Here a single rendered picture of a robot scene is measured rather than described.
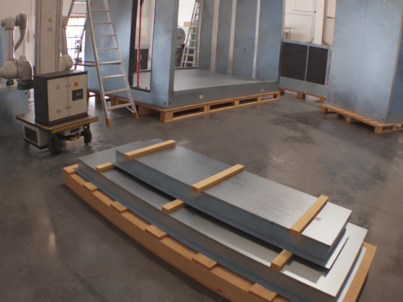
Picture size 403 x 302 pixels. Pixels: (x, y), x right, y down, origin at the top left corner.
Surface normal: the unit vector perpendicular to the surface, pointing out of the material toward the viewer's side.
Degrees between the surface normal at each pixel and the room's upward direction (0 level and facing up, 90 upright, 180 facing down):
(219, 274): 0
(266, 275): 90
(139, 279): 0
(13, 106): 90
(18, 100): 90
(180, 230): 90
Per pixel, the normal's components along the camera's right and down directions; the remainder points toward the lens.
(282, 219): 0.07, -0.93
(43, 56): 0.83, 0.25
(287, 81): -0.56, 0.26
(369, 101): -0.88, 0.12
